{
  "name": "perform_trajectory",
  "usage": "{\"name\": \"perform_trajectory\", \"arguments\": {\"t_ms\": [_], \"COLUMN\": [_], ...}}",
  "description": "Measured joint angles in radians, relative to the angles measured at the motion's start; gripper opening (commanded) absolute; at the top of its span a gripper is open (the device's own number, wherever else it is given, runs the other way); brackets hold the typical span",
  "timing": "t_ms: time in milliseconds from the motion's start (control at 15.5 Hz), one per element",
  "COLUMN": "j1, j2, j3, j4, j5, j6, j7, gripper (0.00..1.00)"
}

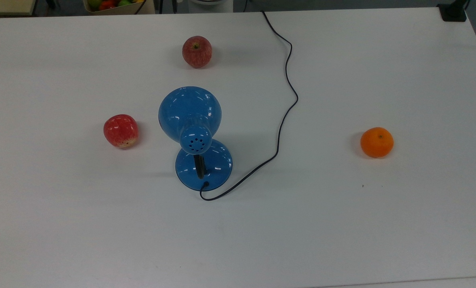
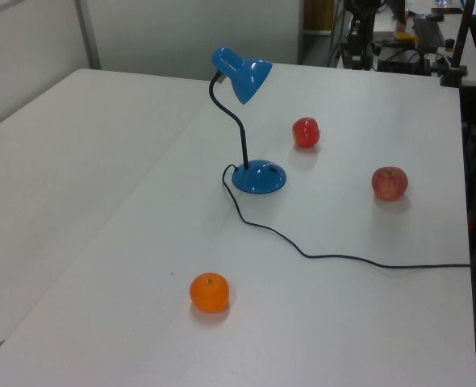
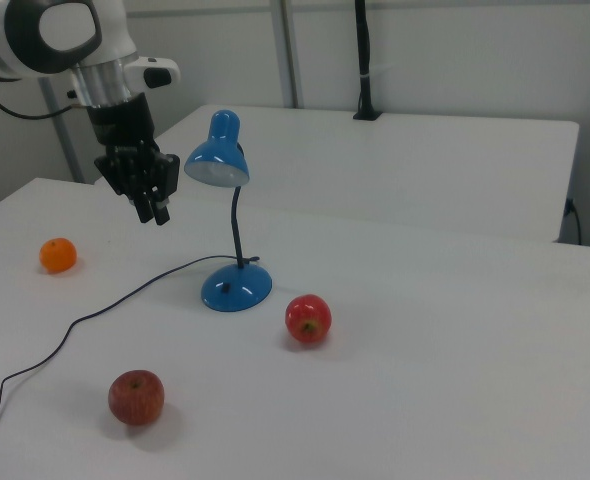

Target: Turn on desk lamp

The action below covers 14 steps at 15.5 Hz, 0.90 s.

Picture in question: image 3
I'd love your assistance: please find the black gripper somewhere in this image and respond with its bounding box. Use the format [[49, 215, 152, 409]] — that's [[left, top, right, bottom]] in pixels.
[[85, 92, 182, 227]]

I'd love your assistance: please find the blue desk lamp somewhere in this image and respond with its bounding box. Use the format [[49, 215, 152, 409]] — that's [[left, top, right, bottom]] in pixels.
[[183, 109, 274, 314]]

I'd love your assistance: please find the orange mandarin fruit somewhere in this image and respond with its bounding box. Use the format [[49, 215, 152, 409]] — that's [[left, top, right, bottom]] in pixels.
[[38, 237, 78, 274]]

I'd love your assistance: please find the dull red apple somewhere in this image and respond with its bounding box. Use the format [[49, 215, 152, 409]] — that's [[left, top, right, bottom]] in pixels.
[[107, 369, 166, 427]]

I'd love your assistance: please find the bright red apple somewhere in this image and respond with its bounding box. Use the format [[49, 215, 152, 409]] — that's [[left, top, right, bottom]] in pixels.
[[284, 293, 333, 345]]

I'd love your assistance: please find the white table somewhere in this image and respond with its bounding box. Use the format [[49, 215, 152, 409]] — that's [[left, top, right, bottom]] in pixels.
[[93, 103, 581, 245]]

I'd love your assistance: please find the black pole with clamp base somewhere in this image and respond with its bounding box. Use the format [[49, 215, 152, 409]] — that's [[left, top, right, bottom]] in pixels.
[[351, 0, 383, 122]]

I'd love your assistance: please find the dark lamp power cord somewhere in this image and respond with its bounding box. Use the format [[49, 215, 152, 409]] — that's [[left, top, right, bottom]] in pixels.
[[0, 254, 262, 454]]

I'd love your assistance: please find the grey metal frame post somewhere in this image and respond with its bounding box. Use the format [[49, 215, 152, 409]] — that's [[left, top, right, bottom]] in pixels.
[[269, 0, 305, 109], [37, 78, 87, 184]]

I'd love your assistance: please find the black robot wrist cable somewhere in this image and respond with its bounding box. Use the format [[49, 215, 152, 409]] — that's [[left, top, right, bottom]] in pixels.
[[0, 81, 89, 122]]

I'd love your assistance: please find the black cable at wall socket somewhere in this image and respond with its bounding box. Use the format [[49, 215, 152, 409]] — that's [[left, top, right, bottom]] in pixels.
[[564, 197, 584, 246]]

